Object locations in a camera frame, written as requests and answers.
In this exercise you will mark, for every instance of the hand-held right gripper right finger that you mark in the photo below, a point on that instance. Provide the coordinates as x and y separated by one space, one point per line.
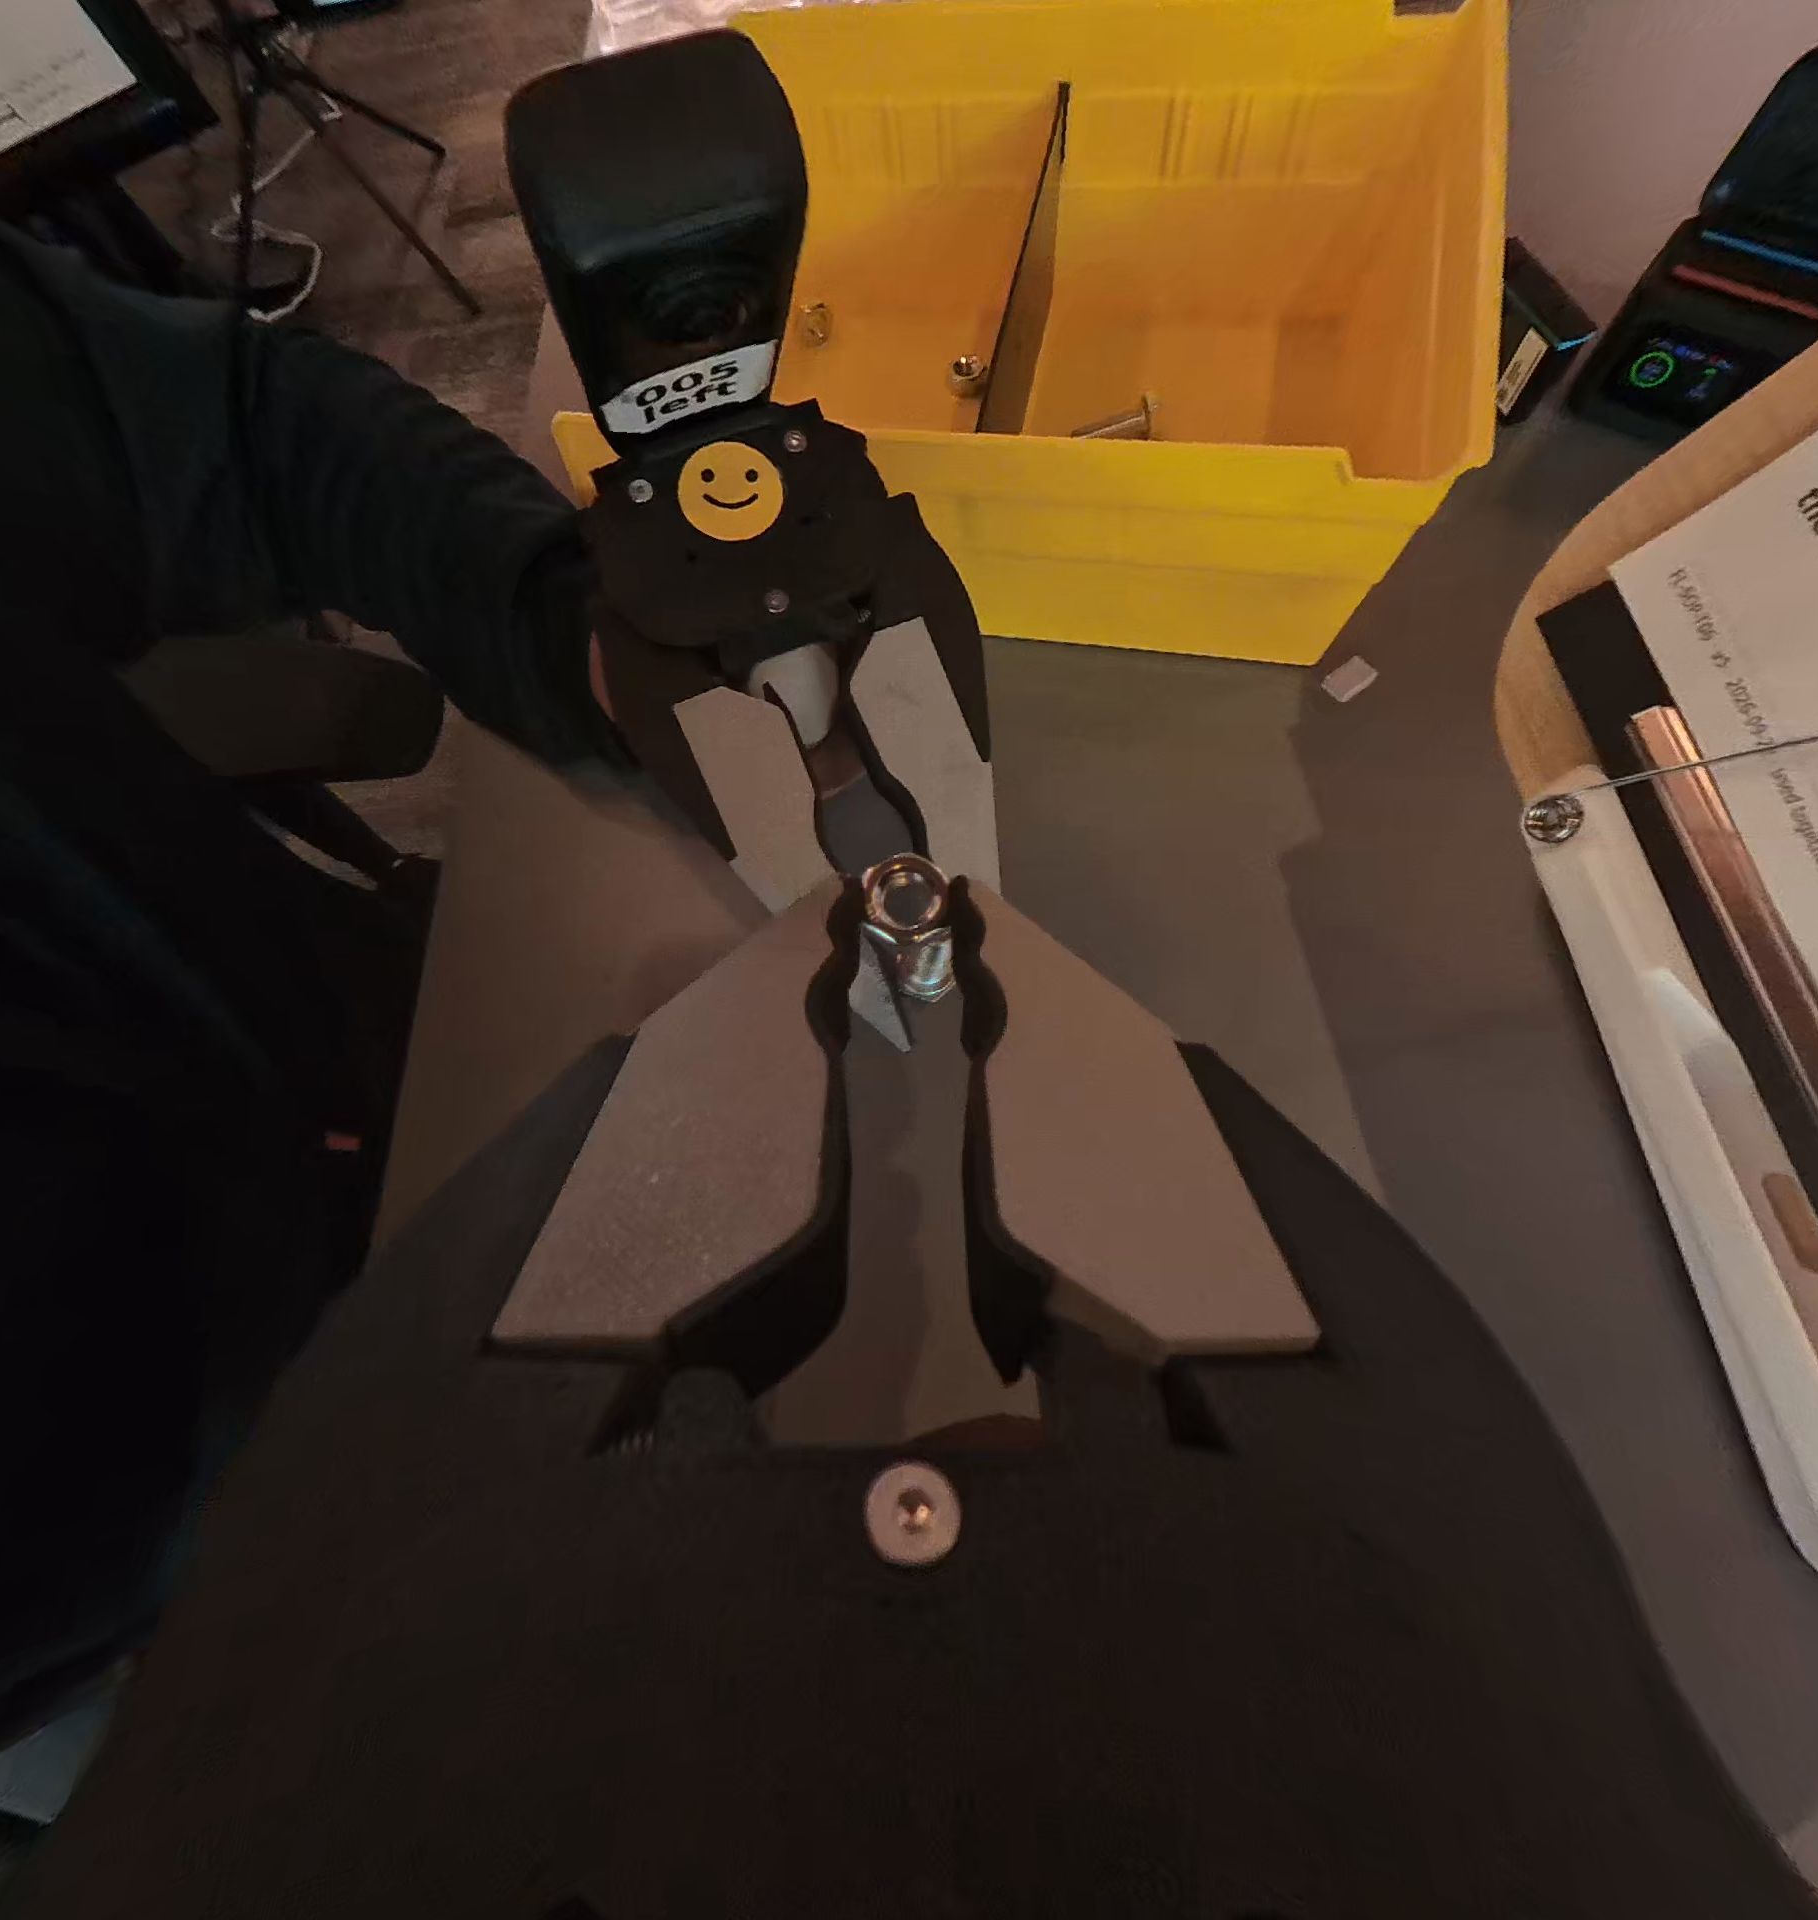
1119 1186

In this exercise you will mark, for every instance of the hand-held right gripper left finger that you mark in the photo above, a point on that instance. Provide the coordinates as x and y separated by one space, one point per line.
670 1186

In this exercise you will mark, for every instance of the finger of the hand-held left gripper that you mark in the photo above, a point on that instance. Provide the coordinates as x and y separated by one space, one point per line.
932 749
751 795

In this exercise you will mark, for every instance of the steel hex bolt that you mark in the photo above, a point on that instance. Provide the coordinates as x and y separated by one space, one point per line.
1117 424
924 976

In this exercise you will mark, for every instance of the yellow sheet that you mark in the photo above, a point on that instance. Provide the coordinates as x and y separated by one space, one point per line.
1149 525

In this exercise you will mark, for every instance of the person's left forearm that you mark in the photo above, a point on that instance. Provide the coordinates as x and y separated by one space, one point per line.
399 525

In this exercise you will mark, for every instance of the black bin divider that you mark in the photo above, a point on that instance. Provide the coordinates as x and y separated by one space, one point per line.
1030 271

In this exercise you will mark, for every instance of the small white square tile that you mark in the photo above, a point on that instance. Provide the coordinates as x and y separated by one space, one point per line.
1352 680

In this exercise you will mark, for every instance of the black office chair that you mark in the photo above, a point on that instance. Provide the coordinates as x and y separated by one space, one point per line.
324 707

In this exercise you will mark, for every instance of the person's dark clothing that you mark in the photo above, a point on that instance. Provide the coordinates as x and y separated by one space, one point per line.
100 1051

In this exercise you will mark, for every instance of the black tripod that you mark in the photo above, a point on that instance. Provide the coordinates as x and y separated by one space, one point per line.
254 151

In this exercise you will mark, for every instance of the instruction sheet on stand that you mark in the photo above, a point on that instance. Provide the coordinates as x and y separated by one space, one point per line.
1570 557

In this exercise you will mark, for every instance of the small black box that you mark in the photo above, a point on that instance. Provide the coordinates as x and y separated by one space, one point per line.
1538 315

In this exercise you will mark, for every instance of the printed instruction sheet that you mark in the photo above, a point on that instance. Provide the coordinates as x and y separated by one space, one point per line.
1777 600

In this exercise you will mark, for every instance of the floor sign with square code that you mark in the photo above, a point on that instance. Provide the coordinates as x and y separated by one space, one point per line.
24 74

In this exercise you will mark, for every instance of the black device with display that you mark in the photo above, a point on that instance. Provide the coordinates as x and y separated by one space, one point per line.
1777 195

